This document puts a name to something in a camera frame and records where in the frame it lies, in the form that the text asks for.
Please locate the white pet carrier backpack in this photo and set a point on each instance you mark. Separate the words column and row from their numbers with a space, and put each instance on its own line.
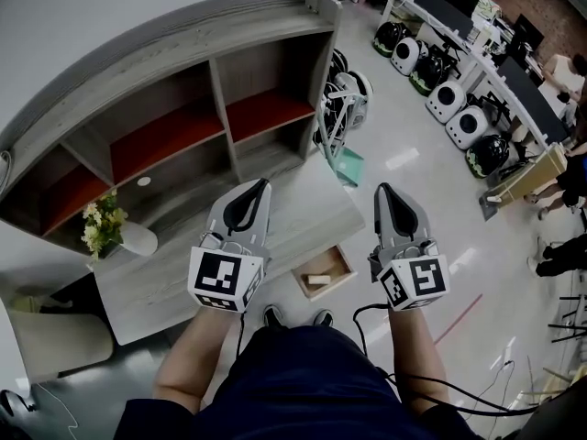
column 445, row 99
column 465, row 126
column 406, row 53

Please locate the beige chair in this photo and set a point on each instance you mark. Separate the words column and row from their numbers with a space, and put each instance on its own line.
column 55, row 342

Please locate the mint green dustpan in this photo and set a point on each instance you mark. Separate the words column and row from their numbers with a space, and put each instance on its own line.
column 348, row 165

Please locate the white vase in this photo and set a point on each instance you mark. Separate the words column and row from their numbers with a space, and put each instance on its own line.
column 140, row 238

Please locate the person's black shoe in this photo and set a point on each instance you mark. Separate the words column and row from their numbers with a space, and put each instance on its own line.
column 324, row 317
column 273, row 316

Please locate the person's dark navy clothing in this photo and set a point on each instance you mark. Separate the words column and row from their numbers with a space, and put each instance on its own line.
column 298, row 392

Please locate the light wooden desk drawer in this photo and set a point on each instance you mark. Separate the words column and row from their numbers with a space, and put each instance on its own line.
column 341, row 268

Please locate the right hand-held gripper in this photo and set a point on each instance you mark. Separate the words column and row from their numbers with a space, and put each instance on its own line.
column 424, row 278

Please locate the long white office table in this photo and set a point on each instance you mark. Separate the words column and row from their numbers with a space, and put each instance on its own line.
column 490, row 69

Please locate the white round disc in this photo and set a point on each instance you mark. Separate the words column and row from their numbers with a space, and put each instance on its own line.
column 144, row 181

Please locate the bundle of wooden sticks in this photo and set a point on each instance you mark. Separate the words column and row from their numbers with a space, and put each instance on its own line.
column 557, row 383

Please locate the person's left forearm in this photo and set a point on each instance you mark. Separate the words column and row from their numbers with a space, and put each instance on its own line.
column 192, row 355

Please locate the black pet carrier backpack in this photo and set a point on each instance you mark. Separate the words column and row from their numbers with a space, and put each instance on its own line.
column 390, row 37
column 426, row 76
column 488, row 154

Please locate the white wheeled scooter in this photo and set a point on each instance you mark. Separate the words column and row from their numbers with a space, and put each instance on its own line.
column 357, row 90

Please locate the person's right forearm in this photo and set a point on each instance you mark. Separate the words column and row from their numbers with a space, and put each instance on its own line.
column 419, row 351

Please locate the black metal stand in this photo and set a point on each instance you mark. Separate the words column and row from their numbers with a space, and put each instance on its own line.
column 573, row 319

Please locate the person's left black shoe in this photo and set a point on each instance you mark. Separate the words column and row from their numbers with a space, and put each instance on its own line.
column 273, row 316

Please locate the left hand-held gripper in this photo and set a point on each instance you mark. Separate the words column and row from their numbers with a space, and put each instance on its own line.
column 215, row 273

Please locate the person's right black shoe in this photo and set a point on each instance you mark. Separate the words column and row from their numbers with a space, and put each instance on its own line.
column 324, row 317

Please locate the small beige block item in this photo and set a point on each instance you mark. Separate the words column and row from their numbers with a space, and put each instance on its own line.
column 318, row 279

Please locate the yellow white flower bunch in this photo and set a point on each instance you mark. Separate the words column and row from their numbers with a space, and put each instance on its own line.
column 101, row 223

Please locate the grey wooden desk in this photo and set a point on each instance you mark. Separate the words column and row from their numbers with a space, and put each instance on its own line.
column 156, row 287

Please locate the long cardboard box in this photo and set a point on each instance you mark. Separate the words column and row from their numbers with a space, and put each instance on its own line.
column 532, row 177

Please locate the grey wooden hutch shelf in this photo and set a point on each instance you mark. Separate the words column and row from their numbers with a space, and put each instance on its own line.
column 137, row 71

